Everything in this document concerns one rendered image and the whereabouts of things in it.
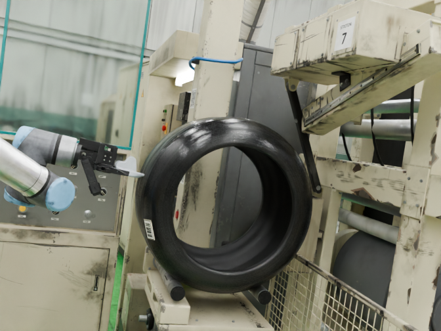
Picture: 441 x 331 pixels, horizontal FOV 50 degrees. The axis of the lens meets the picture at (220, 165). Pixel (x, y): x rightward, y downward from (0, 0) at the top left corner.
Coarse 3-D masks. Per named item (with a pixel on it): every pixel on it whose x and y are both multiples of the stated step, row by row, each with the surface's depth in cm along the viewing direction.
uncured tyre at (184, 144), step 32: (192, 128) 143; (224, 128) 142; (256, 128) 146; (160, 160) 140; (192, 160) 139; (256, 160) 173; (288, 160) 147; (160, 192) 138; (288, 192) 171; (160, 224) 139; (256, 224) 175; (288, 224) 167; (160, 256) 142; (192, 256) 169; (224, 256) 173; (256, 256) 171; (288, 256) 151; (224, 288) 147
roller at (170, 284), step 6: (156, 264) 171; (162, 270) 160; (162, 276) 157; (168, 276) 152; (168, 282) 148; (174, 282) 146; (168, 288) 146; (174, 288) 142; (180, 288) 142; (174, 294) 142; (180, 294) 142
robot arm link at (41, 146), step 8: (24, 128) 135; (32, 128) 136; (16, 136) 133; (24, 136) 133; (32, 136) 134; (40, 136) 135; (48, 136) 136; (56, 136) 137; (16, 144) 133; (24, 144) 133; (32, 144) 134; (40, 144) 134; (48, 144) 135; (56, 144) 136; (24, 152) 133; (32, 152) 134; (40, 152) 135; (48, 152) 135; (56, 152) 136; (40, 160) 135; (48, 160) 137
